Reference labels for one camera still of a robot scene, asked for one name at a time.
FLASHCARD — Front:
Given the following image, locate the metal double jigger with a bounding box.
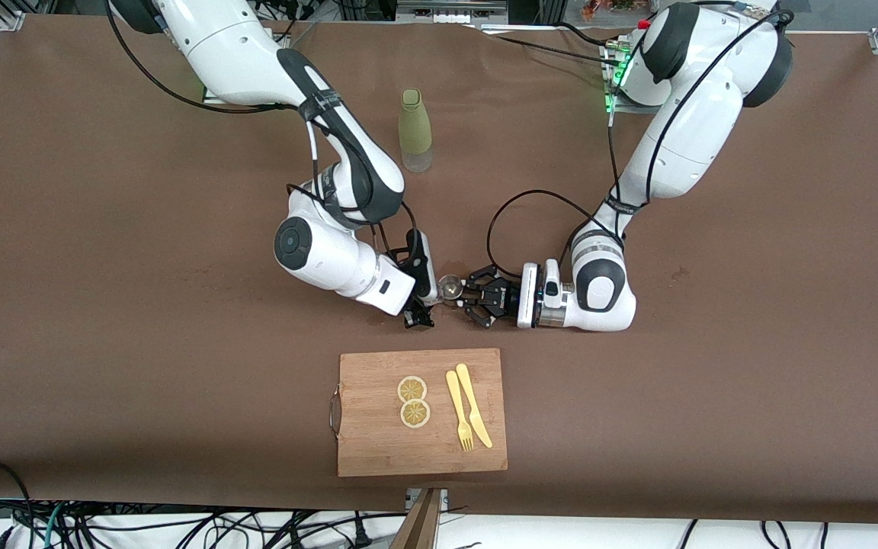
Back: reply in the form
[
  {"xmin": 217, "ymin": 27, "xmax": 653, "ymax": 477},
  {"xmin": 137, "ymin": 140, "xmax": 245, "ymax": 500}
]
[{"xmin": 439, "ymin": 274, "xmax": 479, "ymax": 307}]

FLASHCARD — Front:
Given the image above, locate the yellow plastic knife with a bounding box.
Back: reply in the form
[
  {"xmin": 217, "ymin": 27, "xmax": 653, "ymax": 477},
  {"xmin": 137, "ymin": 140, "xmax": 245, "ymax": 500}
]
[{"xmin": 455, "ymin": 363, "xmax": 494, "ymax": 449}]

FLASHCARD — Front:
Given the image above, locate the yellow plastic fork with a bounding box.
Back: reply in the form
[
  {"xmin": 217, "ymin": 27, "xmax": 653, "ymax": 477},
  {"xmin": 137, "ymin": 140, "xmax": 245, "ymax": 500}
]
[{"xmin": 445, "ymin": 370, "xmax": 475, "ymax": 452}]

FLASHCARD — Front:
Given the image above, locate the bamboo cutting board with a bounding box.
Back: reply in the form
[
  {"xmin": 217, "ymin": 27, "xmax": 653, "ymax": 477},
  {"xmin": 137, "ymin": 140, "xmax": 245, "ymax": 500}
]
[{"xmin": 329, "ymin": 348, "xmax": 509, "ymax": 478}]

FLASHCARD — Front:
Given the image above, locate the green sleeved glass bottle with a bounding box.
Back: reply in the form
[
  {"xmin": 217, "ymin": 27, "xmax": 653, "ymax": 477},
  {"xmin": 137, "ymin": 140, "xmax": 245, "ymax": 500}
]
[{"xmin": 398, "ymin": 88, "xmax": 434, "ymax": 174}]

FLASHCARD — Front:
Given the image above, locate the grey metal box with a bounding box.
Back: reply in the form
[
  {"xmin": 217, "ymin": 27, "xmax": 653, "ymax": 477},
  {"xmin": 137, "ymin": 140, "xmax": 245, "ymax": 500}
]
[{"xmin": 396, "ymin": 0, "xmax": 509, "ymax": 27}]

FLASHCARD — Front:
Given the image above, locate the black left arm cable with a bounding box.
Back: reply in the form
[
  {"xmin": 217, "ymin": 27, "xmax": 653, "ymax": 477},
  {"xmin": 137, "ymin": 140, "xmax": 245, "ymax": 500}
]
[{"xmin": 486, "ymin": 6, "xmax": 792, "ymax": 265}]

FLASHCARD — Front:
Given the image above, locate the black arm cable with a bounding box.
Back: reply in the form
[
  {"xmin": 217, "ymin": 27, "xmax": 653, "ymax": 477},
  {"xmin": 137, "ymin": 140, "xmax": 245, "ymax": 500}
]
[
  {"xmin": 486, "ymin": 6, "xmax": 792, "ymax": 265},
  {"xmin": 107, "ymin": 0, "xmax": 421, "ymax": 269}
]

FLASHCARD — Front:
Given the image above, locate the small metal bracket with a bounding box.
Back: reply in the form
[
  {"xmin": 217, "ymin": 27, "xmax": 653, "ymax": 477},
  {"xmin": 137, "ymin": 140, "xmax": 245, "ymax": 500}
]
[{"xmin": 405, "ymin": 488, "xmax": 449, "ymax": 513}]

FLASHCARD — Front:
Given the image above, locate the wooden post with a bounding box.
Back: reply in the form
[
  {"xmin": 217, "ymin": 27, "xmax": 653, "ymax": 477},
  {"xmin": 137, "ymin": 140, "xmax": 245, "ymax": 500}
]
[{"xmin": 389, "ymin": 488, "xmax": 444, "ymax": 549}]

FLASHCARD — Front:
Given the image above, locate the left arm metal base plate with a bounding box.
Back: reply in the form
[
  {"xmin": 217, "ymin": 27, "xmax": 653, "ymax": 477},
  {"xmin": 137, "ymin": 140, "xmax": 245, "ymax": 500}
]
[{"xmin": 601, "ymin": 38, "xmax": 657, "ymax": 114}]

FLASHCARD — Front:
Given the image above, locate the black cable across table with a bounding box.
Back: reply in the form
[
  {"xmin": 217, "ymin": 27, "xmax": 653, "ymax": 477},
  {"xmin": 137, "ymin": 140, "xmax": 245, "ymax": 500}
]
[{"xmin": 485, "ymin": 21, "xmax": 626, "ymax": 68}]

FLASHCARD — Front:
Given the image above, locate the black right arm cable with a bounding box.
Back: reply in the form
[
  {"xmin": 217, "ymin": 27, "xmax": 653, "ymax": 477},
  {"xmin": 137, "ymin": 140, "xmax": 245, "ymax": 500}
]
[{"xmin": 107, "ymin": 0, "xmax": 421, "ymax": 269}]

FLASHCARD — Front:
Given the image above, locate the teal floor cable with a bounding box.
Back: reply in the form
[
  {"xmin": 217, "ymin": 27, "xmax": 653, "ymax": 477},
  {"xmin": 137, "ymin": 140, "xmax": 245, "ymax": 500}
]
[{"xmin": 43, "ymin": 503, "xmax": 68, "ymax": 549}]

